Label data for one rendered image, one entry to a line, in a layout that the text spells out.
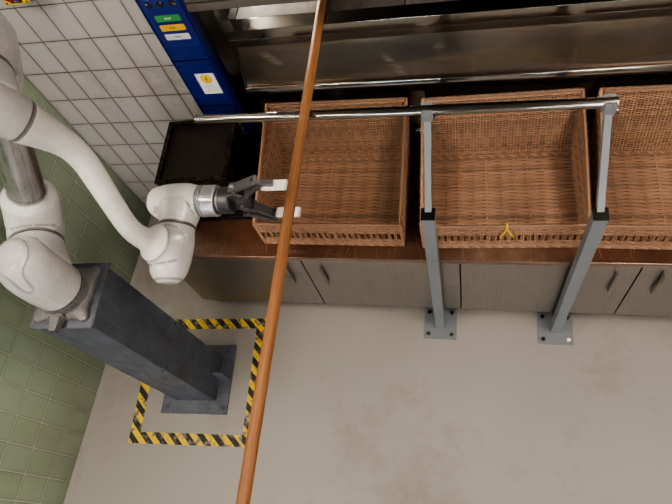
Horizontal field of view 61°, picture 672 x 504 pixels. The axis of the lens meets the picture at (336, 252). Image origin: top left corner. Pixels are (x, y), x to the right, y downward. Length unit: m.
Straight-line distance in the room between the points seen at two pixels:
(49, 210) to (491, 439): 1.80
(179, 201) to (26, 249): 0.43
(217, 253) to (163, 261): 0.75
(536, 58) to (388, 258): 0.83
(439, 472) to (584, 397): 0.65
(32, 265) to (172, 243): 0.40
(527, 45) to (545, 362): 1.27
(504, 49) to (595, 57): 0.29
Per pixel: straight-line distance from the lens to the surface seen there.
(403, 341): 2.57
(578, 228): 2.01
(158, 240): 1.55
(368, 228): 2.01
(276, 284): 1.42
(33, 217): 1.84
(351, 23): 1.97
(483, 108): 1.67
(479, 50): 2.04
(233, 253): 2.26
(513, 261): 2.07
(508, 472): 2.45
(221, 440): 2.66
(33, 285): 1.77
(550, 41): 2.04
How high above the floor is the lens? 2.43
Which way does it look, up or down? 60 degrees down
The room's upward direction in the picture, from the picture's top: 24 degrees counter-clockwise
